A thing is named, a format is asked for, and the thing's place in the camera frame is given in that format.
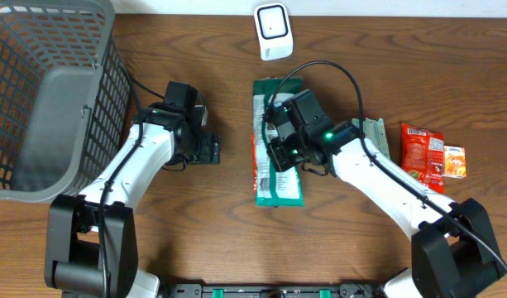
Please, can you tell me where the green 3M gloves package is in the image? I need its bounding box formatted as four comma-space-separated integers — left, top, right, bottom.
252, 78, 304, 208

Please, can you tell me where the light green wipes pack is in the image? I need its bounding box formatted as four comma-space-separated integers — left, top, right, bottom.
363, 118, 390, 159

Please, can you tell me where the thin orange sachet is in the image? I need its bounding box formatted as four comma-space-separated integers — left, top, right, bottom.
250, 132, 258, 195

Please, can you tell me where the large orange snack bag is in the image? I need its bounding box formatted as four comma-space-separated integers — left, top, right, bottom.
401, 123, 444, 194

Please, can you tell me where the small orange tissue box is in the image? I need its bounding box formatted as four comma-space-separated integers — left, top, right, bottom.
443, 146, 466, 179

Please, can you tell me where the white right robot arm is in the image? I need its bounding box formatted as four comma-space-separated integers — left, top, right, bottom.
267, 123, 507, 298

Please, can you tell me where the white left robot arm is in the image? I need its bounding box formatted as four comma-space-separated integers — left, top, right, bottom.
44, 104, 219, 297

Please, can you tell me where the white barcode scanner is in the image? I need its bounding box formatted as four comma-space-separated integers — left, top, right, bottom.
253, 2, 294, 61

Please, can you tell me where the grey plastic mesh basket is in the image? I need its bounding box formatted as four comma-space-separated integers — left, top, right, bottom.
0, 1, 130, 203

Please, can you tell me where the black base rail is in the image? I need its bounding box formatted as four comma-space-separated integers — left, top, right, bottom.
157, 283, 386, 298

